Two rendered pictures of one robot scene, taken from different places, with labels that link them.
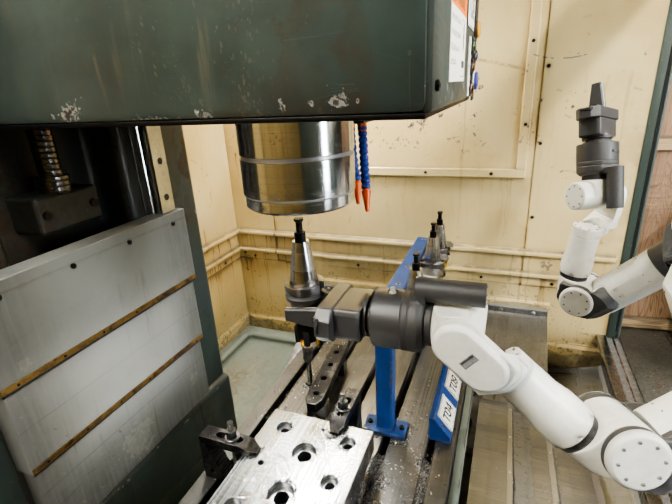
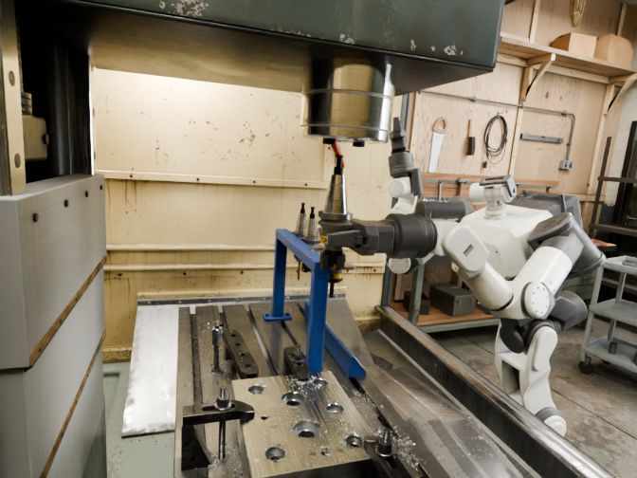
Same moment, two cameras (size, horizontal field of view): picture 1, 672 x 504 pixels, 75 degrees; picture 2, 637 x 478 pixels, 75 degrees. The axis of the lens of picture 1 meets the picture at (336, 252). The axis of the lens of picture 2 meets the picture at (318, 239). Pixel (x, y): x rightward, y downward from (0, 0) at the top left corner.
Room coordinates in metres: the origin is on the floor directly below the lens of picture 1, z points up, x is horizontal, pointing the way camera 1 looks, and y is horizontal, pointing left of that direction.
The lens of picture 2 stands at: (0.07, 0.56, 1.47)
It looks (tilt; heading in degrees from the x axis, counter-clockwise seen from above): 11 degrees down; 319
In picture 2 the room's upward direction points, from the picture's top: 4 degrees clockwise
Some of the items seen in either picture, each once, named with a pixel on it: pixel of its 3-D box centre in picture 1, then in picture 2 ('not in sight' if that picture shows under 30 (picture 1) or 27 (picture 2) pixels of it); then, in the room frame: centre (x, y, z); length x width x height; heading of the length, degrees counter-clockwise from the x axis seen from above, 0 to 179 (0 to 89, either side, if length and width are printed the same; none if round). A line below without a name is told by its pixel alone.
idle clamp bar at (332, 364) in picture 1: (327, 381); (239, 360); (0.97, 0.04, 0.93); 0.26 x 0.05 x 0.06; 163
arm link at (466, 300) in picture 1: (444, 313); (432, 229); (0.55, -0.15, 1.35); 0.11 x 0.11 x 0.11; 68
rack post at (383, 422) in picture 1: (385, 375); (316, 327); (0.82, -0.10, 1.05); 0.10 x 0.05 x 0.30; 68
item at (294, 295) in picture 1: (304, 288); (335, 218); (0.63, 0.05, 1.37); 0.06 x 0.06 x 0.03
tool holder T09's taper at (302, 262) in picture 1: (302, 261); (336, 193); (0.63, 0.05, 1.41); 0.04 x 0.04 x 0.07
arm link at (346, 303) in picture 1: (365, 313); (382, 234); (0.59, -0.04, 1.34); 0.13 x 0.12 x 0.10; 158
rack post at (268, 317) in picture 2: not in sight; (279, 278); (1.23, -0.26, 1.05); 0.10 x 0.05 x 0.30; 68
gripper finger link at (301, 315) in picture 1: (302, 317); (344, 239); (0.59, 0.06, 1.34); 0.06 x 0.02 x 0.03; 68
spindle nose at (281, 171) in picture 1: (297, 160); (347, 105); (0.62, 0.05, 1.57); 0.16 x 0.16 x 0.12
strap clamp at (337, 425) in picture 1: (345, 419); (296, 372); (0.78, 0.00, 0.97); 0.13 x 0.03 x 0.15; 158
